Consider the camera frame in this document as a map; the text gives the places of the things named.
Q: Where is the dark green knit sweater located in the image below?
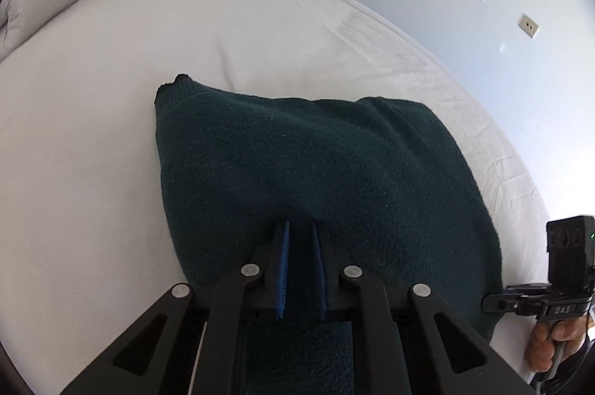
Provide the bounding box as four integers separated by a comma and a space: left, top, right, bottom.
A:
153, 74, 504, 395

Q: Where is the person's right hand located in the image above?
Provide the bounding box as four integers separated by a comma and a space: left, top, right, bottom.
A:
524, 317, 588, 373

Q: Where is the white bed sheet mattress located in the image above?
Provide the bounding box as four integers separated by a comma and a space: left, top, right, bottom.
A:
1, 0, 548, 394

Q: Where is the lower beige wall socket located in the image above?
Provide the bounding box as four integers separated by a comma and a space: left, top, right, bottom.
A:
518, 14, 540, 38

